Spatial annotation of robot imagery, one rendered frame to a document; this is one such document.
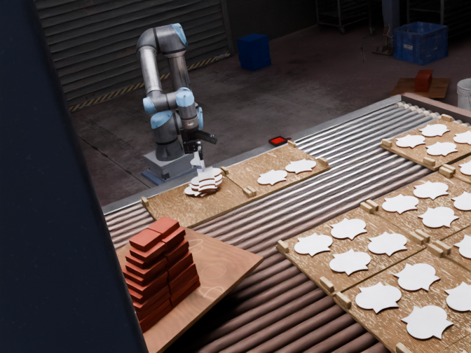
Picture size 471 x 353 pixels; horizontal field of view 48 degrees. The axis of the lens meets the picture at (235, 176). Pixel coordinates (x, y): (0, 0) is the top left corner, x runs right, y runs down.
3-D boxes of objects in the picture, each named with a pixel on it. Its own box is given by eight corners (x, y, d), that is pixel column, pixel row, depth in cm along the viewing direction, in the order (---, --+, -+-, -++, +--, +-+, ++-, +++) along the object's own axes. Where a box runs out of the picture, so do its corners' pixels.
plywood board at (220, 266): (57, 297, 179) (55, 293, 178) (165, 222, 210) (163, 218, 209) (153, 360, 147) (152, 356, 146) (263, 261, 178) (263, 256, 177)
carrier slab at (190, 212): (141, 204, 247) (140, 201, 246) (219, 173, 261) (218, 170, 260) (169, 237, 218) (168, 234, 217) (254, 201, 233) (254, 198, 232)
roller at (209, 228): (92, 281, 208) (89, 272, 205) (455, 126, 275) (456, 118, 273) (95, 288, 204) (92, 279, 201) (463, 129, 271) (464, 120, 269)
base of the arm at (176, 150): (151, 157, 280) (146, 140, 276) (173, 146, 288) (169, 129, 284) (166, 164, 270) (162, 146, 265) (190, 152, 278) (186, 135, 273)
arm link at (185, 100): (191, 87, 231) (193, 94, 224) (196, 111, 237) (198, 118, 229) (174, 92, 231) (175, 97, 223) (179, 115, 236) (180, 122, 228)
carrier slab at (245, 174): (220, 173, 261) (219, 170, 260) (289, 146, 275) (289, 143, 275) (255, 201, 233) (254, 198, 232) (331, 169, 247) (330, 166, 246)
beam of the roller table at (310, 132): (54, 236, 246) (50, 225, 243) (398, 103, 318) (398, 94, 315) (57, 244, 239) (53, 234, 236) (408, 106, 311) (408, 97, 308)
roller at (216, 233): (95, 288, 204) (92, 279, 201) (463, 129, 271) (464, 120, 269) (99, 295, 200) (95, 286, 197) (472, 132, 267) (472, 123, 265)
